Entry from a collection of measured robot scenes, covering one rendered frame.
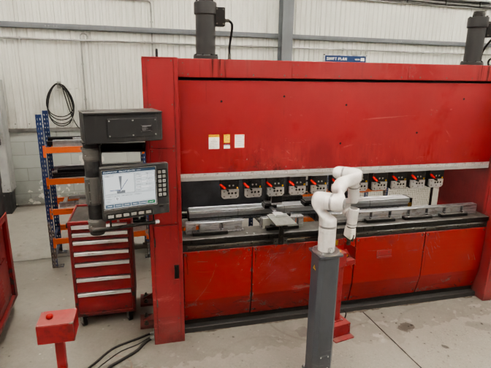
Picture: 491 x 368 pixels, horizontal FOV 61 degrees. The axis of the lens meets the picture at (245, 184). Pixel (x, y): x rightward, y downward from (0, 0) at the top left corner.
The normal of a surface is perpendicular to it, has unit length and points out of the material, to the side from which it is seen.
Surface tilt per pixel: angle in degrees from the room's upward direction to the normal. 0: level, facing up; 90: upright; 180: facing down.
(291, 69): 90
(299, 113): 90
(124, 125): 90
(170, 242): 90
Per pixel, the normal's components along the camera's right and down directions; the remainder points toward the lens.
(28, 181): 0.29, 0.25
